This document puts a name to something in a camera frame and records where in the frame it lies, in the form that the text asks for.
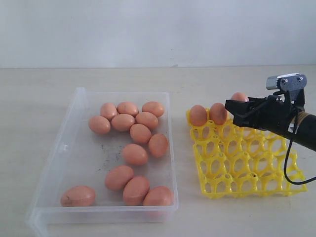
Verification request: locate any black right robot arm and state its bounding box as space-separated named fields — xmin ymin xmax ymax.
xmin=225 ymin=89 xmax=316 ymax=151

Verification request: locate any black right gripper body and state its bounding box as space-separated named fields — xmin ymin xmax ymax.
xmin=248 ymin=90 xmax=305 ymax=130

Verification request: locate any brown egg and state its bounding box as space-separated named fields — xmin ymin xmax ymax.
xmin=142 ymin=101 xmax=165 ymax=118
xmin=100 ymin=102 xmax=118 ymax=121
xmin=148 ymin=133 xmax=169 ymax=158
xmin=122 ymin=144 xmax=149 ymax=165
xmin=143 ymin=186 xmax=173 ymax=206
xmin=209 ymin=103 xmax=228 ymax=125
xmin=105 ymin=165 xmax=134 ymax=191
xmin=123 ymin=176 xmax=150 ymax=206
xmin=129 ymin=123 xmax=152 ymax=144
xmin=60 ymin=186 xmax=96 ymax=207
xmin=117 ymin=101 xmax=139 ymax=117
xmin=190 ymin=105 xmax=207 ymax=126
xmin=231 ymin=92 xmax=249 ymax=102
xmin=111 ymin=114 xmax=135 ymax=132
xmin=136 ymin=112 xmax=159 ymax=130
xmin=88 ymin=116 xmax=111 ymax=135

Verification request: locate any clear plastic storage box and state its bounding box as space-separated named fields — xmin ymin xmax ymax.
xmin=27 ymin=87 xmax=178 ymax=237

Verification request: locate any black camera cable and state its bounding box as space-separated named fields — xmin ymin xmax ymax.
xmin=283 ymin=103 xmax=316 ymax=185

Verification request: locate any yellow plastic egg tray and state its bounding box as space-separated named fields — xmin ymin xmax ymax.
xmin=190 ymin=117 xmax=308 ymax=199

